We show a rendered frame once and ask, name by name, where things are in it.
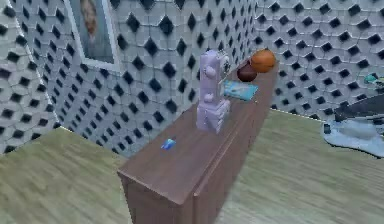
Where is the dark brown bowl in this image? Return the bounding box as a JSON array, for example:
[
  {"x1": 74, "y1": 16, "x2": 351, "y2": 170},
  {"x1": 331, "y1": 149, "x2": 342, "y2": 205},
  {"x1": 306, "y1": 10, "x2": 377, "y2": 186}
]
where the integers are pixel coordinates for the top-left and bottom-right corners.
[{"x1": 236, "y1": 63, "x2": 258, "y2": 83}]

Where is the small teal object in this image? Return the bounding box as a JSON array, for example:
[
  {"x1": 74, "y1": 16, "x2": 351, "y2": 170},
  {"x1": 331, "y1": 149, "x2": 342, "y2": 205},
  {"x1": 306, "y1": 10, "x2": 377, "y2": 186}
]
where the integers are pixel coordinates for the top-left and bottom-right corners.
[{"x1": 363, "y1": 73, "x2": 380, "y2": 85}]

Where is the small blue card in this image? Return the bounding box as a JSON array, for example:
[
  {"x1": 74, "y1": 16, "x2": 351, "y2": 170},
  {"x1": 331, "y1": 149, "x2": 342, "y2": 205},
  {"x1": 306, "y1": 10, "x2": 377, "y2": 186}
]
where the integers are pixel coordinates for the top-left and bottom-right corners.
[{"x1": 160, "y1": 138, "x2": 177, "y2": 151}]

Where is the orange basketball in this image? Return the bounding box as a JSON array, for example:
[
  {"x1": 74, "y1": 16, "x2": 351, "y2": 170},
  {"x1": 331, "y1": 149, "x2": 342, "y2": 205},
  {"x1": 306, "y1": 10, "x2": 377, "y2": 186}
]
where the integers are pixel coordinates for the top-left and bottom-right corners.
[{"x1": 250, "y1": 48, "x2": 277, "y2": 74}]

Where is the white framed wall picture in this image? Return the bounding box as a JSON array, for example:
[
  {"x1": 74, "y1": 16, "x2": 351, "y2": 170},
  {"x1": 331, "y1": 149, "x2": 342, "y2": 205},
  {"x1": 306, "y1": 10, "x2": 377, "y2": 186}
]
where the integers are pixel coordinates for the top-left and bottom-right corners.
[{"x1": 63, "y1": 0, "x2": 122, "y2": 73}]

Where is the light blue book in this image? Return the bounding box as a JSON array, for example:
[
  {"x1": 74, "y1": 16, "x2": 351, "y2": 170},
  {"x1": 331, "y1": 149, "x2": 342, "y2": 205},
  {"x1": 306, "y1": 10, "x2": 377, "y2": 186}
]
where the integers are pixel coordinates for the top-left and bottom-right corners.
[{"x1": 223, "y1": 79, "x2": 260, "y2": 102}]

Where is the lilac block statue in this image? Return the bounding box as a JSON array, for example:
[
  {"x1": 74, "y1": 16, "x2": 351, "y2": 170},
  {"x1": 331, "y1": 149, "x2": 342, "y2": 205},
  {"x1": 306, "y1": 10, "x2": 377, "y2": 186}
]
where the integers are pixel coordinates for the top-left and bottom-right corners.
[{"x1": 195, "y1": 49, "x2": 232, "y2": 135}]

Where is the brown wooden sideboard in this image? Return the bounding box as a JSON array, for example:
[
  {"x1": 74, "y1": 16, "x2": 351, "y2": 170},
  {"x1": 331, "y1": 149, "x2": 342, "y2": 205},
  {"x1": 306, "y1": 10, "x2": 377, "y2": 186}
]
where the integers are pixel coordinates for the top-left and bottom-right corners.
[{"x1": 117, "y1": 59, "x2": 280, "y2": 224}]

